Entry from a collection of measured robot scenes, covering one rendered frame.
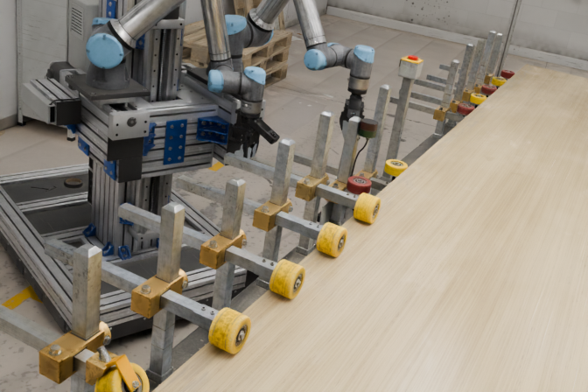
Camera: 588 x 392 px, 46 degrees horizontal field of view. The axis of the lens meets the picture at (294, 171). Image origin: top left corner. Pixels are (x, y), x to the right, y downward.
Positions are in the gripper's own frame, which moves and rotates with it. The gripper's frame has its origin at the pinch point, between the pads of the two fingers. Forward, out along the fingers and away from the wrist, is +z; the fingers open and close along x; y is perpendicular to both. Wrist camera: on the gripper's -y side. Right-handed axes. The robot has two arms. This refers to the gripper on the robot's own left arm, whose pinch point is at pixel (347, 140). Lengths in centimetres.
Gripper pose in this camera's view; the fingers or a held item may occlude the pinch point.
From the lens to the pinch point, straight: 261.7
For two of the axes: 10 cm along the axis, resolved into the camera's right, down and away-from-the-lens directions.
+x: -9.8, -1.8, 0.5
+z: -1.4, 9.1, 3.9
